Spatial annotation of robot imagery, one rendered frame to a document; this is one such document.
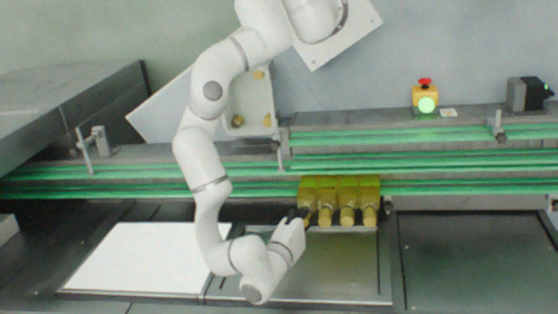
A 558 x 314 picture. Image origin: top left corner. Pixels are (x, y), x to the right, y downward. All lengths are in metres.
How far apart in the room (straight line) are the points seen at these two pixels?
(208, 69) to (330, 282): 0.61
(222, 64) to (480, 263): 0.85
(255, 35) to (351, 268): 0.64
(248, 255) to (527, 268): 0.75
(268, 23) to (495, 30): 0.72
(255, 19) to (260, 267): 0.52
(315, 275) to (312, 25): 0.63
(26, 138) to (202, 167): 0.88
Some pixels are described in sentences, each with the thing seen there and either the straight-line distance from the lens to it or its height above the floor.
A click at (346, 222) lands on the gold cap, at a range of 1.20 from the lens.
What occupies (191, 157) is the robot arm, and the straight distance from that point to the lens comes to 0.95.
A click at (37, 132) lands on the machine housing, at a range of 1.75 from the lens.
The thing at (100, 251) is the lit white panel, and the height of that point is 1.14.
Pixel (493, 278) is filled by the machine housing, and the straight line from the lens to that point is 1.31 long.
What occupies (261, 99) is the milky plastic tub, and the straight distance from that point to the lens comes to 1.50.
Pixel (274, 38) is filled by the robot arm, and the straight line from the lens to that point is 1.01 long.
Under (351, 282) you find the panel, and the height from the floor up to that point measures 1.25.
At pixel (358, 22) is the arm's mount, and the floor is 0.81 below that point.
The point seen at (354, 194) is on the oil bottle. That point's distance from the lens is 1.25.
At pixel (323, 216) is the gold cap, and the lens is 1.19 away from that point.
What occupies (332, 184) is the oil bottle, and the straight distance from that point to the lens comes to 1.31.
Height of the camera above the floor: 2.14
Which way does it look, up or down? 62 degrees down
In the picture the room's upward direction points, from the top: 159 degrees counter-clockwise
